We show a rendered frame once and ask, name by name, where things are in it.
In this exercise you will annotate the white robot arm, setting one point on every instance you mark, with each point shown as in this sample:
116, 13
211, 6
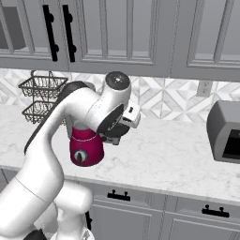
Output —
47, 146

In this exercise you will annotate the white wall socket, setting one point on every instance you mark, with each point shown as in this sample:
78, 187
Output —
204, 88

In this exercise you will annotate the grey upper cupboard door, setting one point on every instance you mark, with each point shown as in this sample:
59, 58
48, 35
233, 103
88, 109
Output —
31, 28
209, 34
118, 31

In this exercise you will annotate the grey lower cupboard door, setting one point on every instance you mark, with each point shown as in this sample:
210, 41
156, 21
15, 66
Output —
200, 229
125, 223

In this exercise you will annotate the grey cupboard door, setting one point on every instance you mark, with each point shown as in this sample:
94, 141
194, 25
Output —
209, 34
125, 223
31, 28
200, 229
118, 31

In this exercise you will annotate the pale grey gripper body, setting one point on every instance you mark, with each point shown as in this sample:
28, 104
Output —
110, 139

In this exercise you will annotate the grey drawer front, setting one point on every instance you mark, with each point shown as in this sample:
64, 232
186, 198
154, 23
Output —
193, 209
140, 197

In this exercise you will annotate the grey toaster oven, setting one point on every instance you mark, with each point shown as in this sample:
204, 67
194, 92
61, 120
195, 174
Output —
220, 131

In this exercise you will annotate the magenta blender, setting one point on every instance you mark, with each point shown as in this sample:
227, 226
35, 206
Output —
90, 150

